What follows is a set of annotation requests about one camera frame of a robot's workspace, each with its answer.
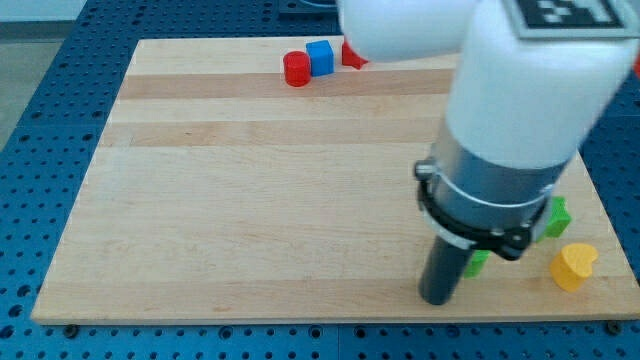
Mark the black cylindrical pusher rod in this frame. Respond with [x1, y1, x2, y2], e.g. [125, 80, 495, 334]
[418, 236, 474, 305]

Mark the silver flange with black clamp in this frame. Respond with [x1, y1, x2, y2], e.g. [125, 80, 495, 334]
[414, 130, 567, 261]

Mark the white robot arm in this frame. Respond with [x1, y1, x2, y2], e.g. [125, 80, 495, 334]
[337, 0, 639, 305]

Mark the green block behind rod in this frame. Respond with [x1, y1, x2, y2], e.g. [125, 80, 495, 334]
[463, 250, 491, 279]

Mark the green star block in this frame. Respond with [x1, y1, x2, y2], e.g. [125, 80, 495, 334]
[536, 196, 572, 242]

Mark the yellow heart block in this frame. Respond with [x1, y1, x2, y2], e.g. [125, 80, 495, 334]
[549, 243, 599, 292]

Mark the red star block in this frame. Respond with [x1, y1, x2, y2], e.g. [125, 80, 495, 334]
[341, 40, 368, 70]

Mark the fiducial marker tag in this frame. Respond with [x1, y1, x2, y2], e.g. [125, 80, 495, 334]
[502, 0, 639, 40]

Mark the blue cube block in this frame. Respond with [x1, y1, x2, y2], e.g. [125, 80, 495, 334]
[305, 40, 334, 77]

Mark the red cylinder block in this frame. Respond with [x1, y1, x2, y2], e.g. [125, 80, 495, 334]
[283, 51, 311, 87]

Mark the wooden board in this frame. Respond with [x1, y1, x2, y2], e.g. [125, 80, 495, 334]
[31, 37, 639, 325]

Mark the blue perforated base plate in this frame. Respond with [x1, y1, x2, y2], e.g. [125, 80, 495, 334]
[1, 0, 639, 359]

